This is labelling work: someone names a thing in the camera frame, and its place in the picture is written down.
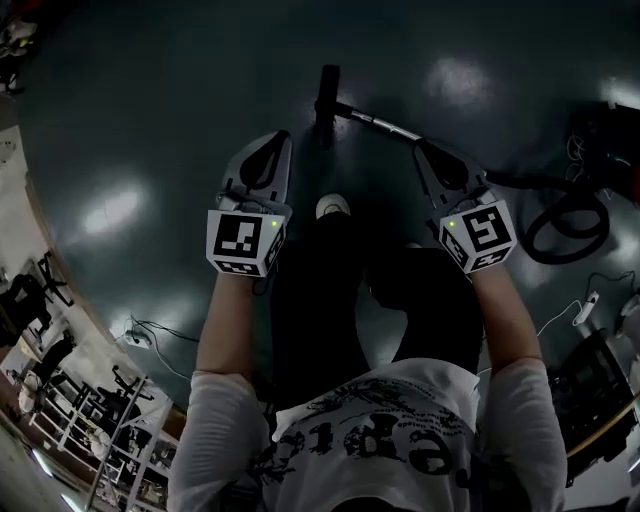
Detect silver vacuum cleaner wand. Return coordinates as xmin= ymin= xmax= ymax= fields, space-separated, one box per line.
xmin=349 ymin=108 xmax=426 ymax=147

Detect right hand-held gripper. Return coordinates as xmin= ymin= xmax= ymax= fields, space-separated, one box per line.
xmin=411 ymin=140 xmax=518 ymax=276

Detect black equipment case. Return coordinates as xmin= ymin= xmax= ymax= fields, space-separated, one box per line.
xmin=546 ymin=328 xmax=640 ymax=487

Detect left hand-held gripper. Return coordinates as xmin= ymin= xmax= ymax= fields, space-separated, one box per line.
xmin=205 ymin=130 xmax=295 ymax=277

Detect black floor nozzle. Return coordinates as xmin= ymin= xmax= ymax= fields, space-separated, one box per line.
xmin=313 ymin=64 xmax=354 ymax=152

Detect person's left forearm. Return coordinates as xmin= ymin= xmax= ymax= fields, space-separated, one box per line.
xmin=192 ymin=269 xmax=282 ymax=387

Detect thin black floor cable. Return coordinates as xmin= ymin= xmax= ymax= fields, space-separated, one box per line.
xmin=113 ymin=313 xmax=202 ymax=375

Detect white power strip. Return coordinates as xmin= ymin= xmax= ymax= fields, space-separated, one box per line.
xmin=571 ymin=290 xmax=601 ymax=328

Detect white metal shelf rack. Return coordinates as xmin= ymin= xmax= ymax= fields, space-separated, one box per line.
xmin=25 ymin=372 xmax=177 ymax=504

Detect white power cable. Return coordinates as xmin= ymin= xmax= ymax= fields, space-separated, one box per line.
xmin=533 ymin=271 xmax=637 ymax=337

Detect person's white shoe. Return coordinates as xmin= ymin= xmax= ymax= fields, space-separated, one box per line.
xmin=315 ymin=193 xmax=352 ymax=220

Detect person's black trousers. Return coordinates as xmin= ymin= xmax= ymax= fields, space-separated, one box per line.
xmin=268 ymin=208 xmax=485 ymax=419

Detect person's right forearm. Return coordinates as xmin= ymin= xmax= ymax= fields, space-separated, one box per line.
xmin=467 ymin=260 xmax=546 ymax=382

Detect black office chair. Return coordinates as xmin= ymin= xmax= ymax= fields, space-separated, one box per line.
xmin=0 ymin=272 xmax=54 ymax=347

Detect dark vacuum cleaner body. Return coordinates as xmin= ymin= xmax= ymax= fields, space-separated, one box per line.
xmin=566 ymin=101 xmax=640 ymax=207

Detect black vacuum hose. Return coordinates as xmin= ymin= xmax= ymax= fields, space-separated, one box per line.
xmin=483 ymin=168 xmax=611 ymax=266

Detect person's white printed shirt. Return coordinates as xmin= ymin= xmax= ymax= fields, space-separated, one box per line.
xmin=168 ymin=356 xmax=570 ymax=512

